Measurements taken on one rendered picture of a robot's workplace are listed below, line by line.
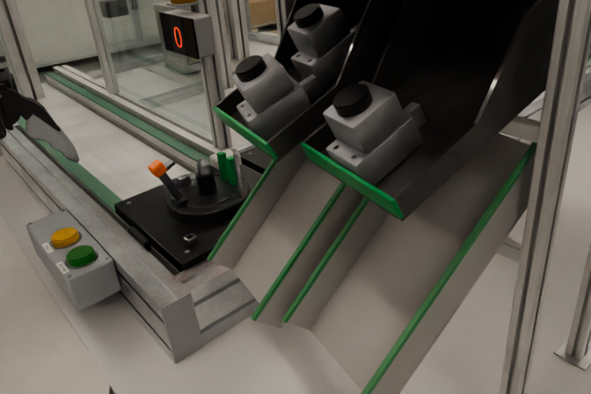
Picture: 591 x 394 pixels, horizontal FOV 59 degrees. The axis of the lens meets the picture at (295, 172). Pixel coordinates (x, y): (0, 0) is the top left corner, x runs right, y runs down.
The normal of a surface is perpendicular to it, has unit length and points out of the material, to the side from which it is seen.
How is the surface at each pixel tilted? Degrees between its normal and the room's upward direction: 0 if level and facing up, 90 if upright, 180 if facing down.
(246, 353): 0
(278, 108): 94
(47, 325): 0
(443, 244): 45
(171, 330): 90
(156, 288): 0
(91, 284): 90
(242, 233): 90
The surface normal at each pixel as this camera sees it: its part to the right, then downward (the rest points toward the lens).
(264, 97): 0.36, 0.47
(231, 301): 0.64, 0.31
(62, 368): -0.07, -0.88
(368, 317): -0.66, -0.42
